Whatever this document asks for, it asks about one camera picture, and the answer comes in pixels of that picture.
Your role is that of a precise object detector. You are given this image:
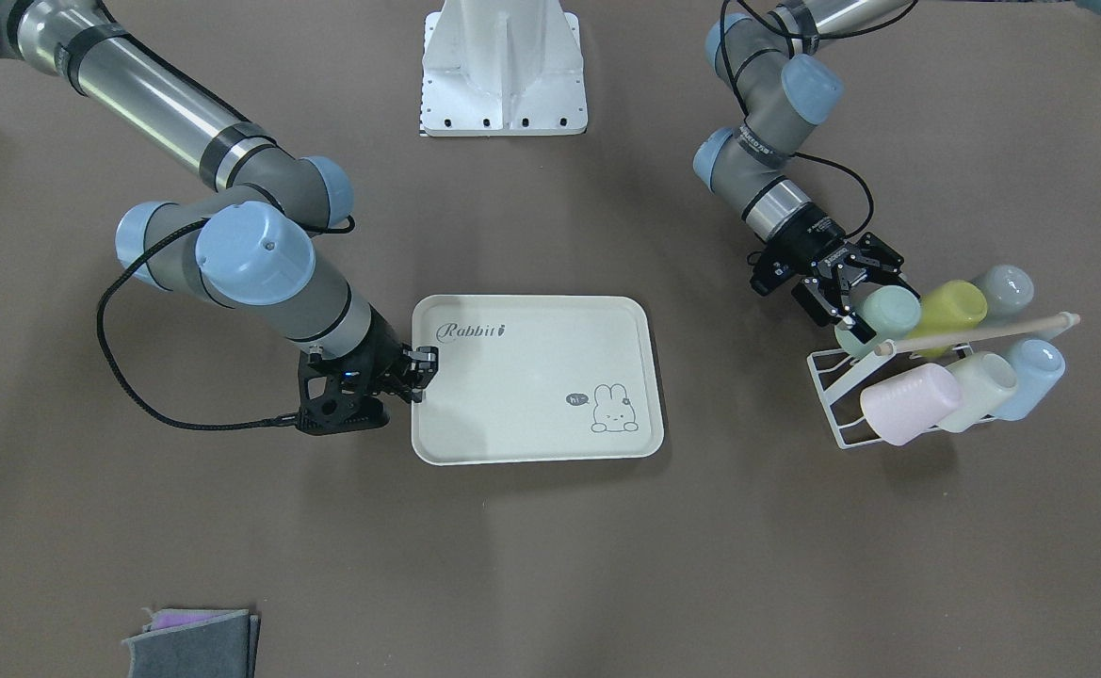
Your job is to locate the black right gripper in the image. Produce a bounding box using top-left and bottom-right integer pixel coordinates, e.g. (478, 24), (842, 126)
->
(295, 310), (439, 435)

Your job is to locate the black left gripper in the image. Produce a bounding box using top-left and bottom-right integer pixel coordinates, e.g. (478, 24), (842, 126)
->
(750, 215), (922, 327)

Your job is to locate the green cup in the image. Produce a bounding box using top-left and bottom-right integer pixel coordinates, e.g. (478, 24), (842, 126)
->
(833, 286), (923, 360)

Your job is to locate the cream rabbit tray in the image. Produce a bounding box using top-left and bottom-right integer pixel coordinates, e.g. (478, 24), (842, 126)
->
(411, 295), (665, 466)

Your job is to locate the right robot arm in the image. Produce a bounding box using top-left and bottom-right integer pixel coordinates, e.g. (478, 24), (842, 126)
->
(0, 1), (439, 435)

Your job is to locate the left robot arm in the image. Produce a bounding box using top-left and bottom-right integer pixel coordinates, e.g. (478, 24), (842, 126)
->
(693, 1), (1101, 336)

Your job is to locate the yellow cup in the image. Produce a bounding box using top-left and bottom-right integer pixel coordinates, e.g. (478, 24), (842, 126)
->
(906, 280), (988, 340)

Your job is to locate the pink cup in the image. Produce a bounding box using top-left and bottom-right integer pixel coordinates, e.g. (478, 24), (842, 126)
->
(860, 363), (963, 445)

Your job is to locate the grey cup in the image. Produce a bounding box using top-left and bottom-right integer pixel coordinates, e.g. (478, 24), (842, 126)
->
(969, 265), (1036, 328)

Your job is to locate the cream cup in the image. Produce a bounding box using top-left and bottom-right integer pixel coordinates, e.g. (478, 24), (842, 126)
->
(936, 351), (1018, 433)

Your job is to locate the blue cup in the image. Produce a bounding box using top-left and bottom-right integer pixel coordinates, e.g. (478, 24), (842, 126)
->
(991, 338), (1066, 422)

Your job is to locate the grey folded cloth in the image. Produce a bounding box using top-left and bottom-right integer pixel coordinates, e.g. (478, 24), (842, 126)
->
(123, 608), (260, 677)

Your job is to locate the wooden rack handle rod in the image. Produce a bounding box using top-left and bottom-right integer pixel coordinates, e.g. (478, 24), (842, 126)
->
(873, 311), (1081, 356)

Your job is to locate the white wire cup rack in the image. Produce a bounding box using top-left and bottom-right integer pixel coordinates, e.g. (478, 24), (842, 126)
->
(808, 345), (975, 449)

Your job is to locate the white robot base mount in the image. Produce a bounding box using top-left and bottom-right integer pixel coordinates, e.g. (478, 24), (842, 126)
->
(419, 1), (589, 136)

